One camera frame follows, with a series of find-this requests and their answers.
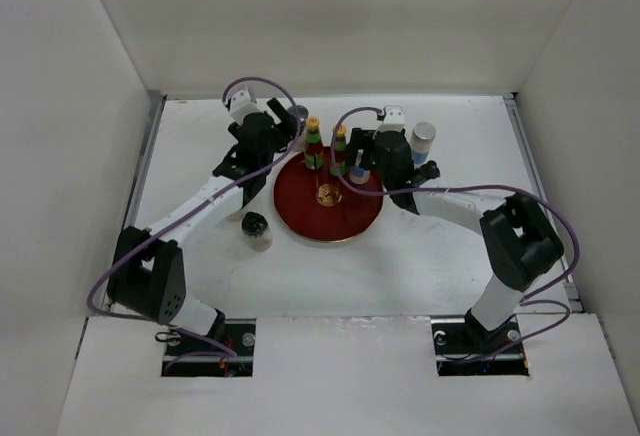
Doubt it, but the tall silver-lid spice jar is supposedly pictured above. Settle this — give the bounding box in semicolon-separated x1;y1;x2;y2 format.
349;166;370;185

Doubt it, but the chrome-top salt shaker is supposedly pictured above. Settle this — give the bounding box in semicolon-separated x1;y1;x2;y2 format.
288;104;309;152

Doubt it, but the yellow-cap sauce bottle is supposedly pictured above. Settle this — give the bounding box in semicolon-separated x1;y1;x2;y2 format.
328;124;347;178

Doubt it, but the green-label sauce bottle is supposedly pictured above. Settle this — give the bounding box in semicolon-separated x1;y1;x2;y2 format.
304;116;324;171

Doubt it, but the black-lid spice jar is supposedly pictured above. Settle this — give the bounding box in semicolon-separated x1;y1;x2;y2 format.
241;211;273;252

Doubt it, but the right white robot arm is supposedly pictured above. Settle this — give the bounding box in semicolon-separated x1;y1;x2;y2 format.
345;128;564;353

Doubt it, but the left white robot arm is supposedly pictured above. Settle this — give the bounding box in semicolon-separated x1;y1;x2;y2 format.
106;97;302;355

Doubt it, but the short silver-lid spice jar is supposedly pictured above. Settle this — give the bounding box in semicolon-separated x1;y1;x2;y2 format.
409;122;436;165

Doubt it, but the red round tray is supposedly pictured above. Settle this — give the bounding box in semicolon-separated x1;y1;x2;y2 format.
273;153;383;243

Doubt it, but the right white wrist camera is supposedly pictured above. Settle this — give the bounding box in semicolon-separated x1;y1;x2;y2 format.
376;105;406;132

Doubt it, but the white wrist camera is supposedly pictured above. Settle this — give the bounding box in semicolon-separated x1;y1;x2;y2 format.
376;105;406;132
226;85;259;125

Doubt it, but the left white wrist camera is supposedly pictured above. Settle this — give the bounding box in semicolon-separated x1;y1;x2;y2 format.
226;85;259;125

